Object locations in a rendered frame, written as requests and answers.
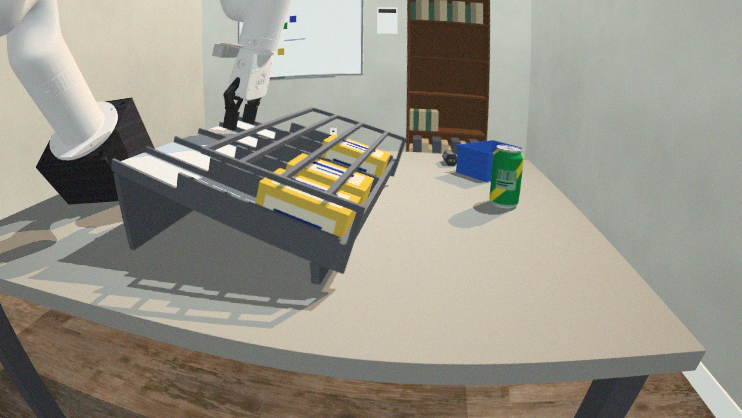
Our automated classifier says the blue open bin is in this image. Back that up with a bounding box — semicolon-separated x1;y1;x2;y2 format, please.
457;140;514;182

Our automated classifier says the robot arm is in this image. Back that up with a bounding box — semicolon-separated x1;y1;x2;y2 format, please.
0;0;292;160

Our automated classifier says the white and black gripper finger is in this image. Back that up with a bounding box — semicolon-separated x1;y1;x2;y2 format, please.
223;77;243;131
242;98;261;124

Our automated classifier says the yellow butter carton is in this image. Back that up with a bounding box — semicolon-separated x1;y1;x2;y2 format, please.
286;153;374;205
255;174;361;238
321;135;390;177

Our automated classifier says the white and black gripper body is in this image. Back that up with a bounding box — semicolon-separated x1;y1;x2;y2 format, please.
228;48;274;101

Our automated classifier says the green drink can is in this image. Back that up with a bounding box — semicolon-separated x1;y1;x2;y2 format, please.
489;145;524;209

